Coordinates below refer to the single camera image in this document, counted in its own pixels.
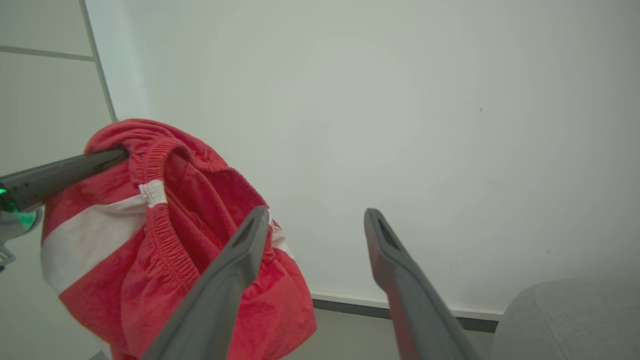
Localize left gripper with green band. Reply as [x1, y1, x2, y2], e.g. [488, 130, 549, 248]
[0, 147, 131, 273]

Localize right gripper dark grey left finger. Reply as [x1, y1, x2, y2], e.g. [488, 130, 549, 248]
[141, 205, 271, 360]

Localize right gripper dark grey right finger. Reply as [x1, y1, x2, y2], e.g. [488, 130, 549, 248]
[363, 208, 482, 360]

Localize red and white shorts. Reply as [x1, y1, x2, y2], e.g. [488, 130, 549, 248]
[40, 118, 318, 360]

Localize grey fabric sofa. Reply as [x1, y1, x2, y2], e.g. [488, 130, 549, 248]
[490, 278, 640, 360]

